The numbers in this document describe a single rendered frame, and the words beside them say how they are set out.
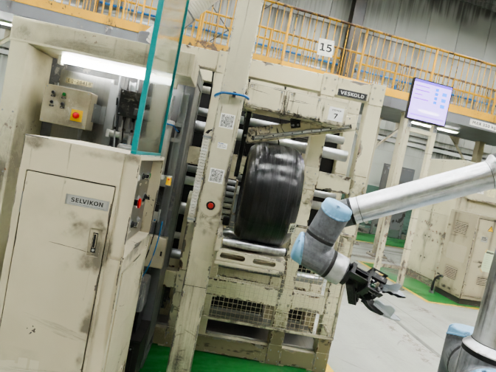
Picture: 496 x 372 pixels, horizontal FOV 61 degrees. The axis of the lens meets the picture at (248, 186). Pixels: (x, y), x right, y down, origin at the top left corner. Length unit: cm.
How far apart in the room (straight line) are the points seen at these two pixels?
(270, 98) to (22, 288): 160
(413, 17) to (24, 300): 1300
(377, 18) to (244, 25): 1102
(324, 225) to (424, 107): 504
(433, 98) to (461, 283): 254
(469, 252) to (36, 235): 569
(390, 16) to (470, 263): 857
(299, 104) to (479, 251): 451
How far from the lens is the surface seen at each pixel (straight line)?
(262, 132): 261
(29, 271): 166
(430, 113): 624
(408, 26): 1363
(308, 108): 252
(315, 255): 125
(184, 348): 243
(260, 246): 218
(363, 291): 131
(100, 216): 154
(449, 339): 152
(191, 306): 234
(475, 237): 648
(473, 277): 659
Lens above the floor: 131
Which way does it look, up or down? 3 degrees down
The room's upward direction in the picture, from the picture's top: 11 degrees clockwise
